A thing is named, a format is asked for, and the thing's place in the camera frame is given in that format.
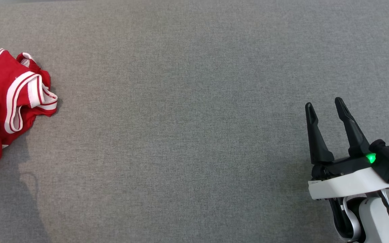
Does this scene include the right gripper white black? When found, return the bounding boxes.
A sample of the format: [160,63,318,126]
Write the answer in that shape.
[305,97,389,200]

